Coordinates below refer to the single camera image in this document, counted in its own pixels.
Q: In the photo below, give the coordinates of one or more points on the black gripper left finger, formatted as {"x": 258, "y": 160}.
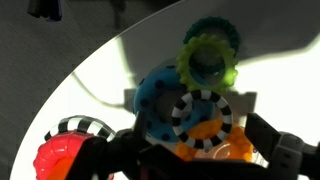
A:
{"x": 93, "y": 156}

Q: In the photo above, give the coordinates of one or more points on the orange stacking post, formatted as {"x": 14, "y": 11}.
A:
{"x": 61, "y": 171}

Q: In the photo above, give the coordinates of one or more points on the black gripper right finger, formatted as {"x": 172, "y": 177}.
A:
{"x": 286, "y": 153}

